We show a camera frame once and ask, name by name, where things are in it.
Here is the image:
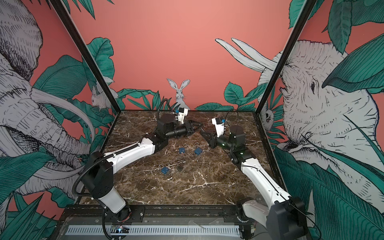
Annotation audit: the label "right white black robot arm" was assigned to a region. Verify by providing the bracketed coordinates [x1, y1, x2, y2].
[200, 125, 309, 240]

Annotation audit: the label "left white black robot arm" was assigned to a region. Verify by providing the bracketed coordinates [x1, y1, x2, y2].
[72, 109, 202, 223]

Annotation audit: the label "blue padlock front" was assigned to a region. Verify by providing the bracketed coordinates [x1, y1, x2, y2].
[161, 167, 170, 175]

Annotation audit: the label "small green circuit board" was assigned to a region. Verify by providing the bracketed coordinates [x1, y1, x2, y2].
[111, 226, 130, 234]

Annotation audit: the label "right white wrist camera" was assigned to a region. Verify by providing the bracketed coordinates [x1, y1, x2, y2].
[212, 117, 225, 137]

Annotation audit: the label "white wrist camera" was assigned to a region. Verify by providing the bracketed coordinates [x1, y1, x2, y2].
[177, 108, 189, 125]
[212, 117, 225, 137]

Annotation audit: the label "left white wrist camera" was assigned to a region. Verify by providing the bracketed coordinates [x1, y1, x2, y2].
[177, 108, 189, 125]

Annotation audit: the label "white slotted cable duct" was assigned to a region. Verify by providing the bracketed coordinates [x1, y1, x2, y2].
[65, 225, 240, 237]

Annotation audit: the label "black front mounting rail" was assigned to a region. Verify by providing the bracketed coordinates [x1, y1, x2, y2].
[61, 205, 255, 225]

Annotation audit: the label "right black frame post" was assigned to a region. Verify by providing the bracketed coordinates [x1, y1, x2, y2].
[256, 0, 317, 116]

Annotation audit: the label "black frame post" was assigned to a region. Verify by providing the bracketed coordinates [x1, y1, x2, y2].
[256, 0, 317, 116]
[50, 0, 121, 115]

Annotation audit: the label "left black frame post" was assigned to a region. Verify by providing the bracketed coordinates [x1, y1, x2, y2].
[50, 0, 121, 115]

